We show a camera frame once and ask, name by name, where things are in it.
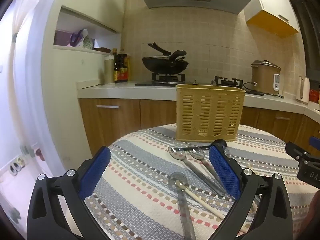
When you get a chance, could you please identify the black wok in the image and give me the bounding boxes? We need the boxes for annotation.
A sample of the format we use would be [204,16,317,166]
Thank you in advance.
[142,56,188,75]

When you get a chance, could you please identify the dark window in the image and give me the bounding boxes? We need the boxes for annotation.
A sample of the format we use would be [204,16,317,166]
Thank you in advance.
[291,0,320,85]

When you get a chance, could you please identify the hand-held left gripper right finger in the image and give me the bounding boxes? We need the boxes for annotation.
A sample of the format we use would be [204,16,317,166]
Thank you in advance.
[209,145,293,240]

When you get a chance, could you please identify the large soy sauce bottle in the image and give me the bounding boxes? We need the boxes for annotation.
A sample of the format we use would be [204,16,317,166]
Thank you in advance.
[117,49,128,82]

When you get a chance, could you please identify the black gas stove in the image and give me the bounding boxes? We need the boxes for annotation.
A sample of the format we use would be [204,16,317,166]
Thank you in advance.
[135,73,265,96]

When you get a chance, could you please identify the striped woven tablecloth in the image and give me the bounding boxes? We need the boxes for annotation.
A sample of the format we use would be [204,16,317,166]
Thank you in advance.
[84,124,313,240]

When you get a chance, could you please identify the white kitchen countertop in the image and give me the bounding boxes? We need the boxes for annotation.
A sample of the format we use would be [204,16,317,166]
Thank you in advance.
[76,80,320,123]

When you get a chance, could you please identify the slim dark sauce bottle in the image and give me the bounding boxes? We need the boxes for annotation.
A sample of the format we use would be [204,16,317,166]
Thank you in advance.
[112,49,120,84]

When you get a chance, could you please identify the yellow slotted utensil basket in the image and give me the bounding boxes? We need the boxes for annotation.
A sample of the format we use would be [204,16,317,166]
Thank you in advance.
[175,84,247,142]

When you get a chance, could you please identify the white curtain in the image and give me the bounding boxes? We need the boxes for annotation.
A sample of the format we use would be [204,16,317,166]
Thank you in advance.
[0,0,63,178]

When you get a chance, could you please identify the white and yellow wall cabinet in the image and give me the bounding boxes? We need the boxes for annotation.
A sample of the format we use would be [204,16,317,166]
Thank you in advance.
[244,0,300,38]

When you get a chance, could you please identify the white paper bag purple handles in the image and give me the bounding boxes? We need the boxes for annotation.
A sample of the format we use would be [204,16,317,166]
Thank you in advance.
[70,29,88,47]

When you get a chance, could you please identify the red container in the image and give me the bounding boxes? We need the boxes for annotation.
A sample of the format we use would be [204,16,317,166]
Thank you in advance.
[309,89,320,104]

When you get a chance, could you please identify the white electric kettle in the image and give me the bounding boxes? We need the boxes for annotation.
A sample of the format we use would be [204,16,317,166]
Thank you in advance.
[296,76,310,104]

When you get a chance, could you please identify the person's right forearm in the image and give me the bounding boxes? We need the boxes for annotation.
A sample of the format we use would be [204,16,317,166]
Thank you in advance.
[309,190,320,230]

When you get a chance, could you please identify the green patterned box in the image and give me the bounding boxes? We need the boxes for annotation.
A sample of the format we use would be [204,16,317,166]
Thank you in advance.
[82,37,95,50]

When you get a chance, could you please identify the black power cable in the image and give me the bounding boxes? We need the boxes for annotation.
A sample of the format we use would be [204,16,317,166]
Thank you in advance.
[243,81,285,98]

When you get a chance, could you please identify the brown rice cooker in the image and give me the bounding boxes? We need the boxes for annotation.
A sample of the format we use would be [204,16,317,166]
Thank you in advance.
[251,60,282,95]

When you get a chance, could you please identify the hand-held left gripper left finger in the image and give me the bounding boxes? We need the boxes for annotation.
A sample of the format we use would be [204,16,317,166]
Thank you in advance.
[27,146,111,240]

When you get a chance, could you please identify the black plastic spoon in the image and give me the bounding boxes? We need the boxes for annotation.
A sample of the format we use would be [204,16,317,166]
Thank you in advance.
[192,139,229,155]

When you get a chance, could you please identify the beige canister bottle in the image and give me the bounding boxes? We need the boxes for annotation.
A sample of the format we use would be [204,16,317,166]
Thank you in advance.
[104,55,115,85]

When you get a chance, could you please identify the wok lid with black handle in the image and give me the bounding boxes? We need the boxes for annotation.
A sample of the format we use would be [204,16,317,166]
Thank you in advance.
[148,42,173,58]

